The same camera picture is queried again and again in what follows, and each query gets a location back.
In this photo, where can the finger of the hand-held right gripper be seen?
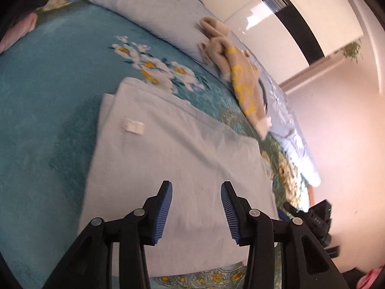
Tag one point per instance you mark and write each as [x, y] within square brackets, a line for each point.
[293, 209]

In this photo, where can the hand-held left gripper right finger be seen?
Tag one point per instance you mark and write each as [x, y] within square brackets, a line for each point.
[230, 213]

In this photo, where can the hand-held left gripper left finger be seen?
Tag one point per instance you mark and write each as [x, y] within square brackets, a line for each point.
[164, 213]

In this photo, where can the grey-blue daisy quilt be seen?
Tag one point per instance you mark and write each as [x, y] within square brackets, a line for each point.
[150, 6]

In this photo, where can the green hanging plant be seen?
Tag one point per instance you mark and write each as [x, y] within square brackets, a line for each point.
[352, 49]

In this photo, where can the white wardrobe with black stripe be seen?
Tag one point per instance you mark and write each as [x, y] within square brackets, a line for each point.
[255, 15]

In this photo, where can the beige sweater with yellow print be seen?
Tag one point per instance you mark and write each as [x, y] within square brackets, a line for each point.
[243, 81]

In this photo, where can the teal floral blanket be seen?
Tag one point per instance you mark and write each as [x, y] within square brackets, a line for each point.
[45, 111]

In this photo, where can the light blue garment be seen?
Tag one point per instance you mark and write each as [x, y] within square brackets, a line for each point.
[180, 156]

